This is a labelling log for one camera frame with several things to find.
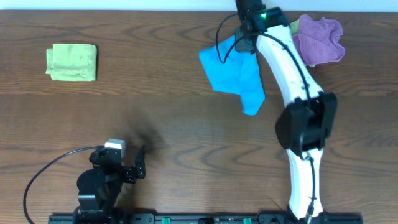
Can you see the folded green cloth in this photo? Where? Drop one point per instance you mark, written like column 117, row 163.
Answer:
column 72, row 62

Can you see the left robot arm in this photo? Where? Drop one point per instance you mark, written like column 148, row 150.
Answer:
column 99, row 187

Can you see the blue cloth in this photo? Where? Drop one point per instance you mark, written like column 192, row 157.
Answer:
column 239, row 75

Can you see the crumpled green cloth under purple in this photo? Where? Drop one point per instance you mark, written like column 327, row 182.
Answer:
column 303, row 43

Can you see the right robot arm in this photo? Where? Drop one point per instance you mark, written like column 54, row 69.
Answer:
column 309, row 112

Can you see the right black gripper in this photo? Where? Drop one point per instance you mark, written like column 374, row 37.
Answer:
column 240, row 47

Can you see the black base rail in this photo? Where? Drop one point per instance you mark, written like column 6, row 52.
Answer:
column 148, row 218

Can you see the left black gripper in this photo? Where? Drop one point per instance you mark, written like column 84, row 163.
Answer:
column 129, row 173

